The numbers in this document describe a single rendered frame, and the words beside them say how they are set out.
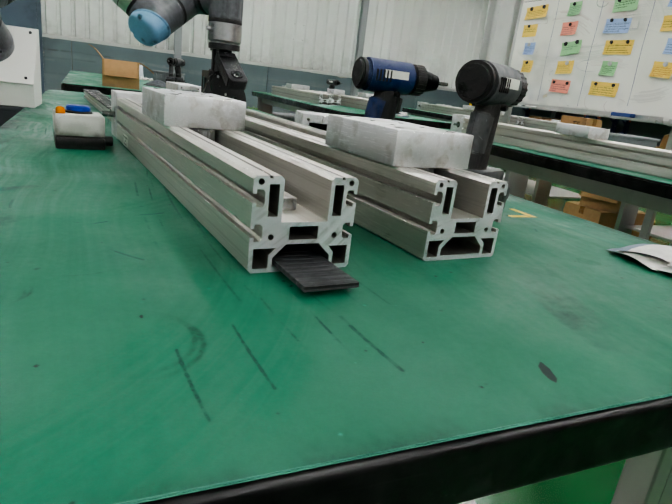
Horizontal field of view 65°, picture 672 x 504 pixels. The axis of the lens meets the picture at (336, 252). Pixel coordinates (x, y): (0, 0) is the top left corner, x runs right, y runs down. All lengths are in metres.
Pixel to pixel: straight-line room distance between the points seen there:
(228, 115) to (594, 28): 3.48
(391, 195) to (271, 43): 12.29
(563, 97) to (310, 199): 3.67
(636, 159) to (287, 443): 1.93
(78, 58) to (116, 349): 11.96
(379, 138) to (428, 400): 0.36
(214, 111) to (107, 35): 11.53
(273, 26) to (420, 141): 12.31
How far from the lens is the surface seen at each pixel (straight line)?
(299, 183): 0.52
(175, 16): 1.30
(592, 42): 4.04
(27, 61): 1.82
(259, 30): 12.74
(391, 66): 1.03
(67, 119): 1.05
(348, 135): 0.66
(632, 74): 3.79
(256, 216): 0.44
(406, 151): 0.59
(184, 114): 0.74
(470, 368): 0.36
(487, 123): 0.81
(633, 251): 0.74
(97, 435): 0.27
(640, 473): 0.69
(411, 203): 0.56
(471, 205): 0.60
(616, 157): 2.17
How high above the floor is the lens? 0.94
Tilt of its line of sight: 17 degrees down
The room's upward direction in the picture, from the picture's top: 7 degrees clockwise
